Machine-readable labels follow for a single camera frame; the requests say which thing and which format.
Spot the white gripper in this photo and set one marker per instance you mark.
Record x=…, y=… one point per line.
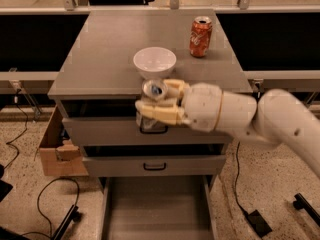
x=201, y=105

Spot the silver blue redbull can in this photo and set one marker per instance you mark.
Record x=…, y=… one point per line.
x=153, y=91

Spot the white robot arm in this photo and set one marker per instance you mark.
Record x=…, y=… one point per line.
x=277, y=117

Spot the grey middle drawer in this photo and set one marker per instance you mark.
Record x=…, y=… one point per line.
x=173, y=165

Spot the grey top drawer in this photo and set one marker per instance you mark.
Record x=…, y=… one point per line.
x=109, y=131

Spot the grey drawer cabinet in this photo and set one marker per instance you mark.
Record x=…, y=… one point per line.
x=99, y=78

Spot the red coca-cola can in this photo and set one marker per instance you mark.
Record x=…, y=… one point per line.
x=200, y=36

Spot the grey open bottom drawer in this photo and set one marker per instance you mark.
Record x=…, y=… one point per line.
x=157, y=208

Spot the white ceramic bowl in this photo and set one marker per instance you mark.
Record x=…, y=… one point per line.
x=154, y=62

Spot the brown cardboard box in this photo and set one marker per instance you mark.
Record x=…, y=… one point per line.
x=58, y=155

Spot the black stand leg left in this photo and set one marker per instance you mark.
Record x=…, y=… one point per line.
x=73, y=215

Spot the black stand leg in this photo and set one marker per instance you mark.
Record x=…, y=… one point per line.
x=73, y=215
x=301, y=203

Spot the black stand leg right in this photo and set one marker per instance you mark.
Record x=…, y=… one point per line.
x=301, y=203

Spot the black power adapter with cable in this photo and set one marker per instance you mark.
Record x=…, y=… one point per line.
x=244, y=198

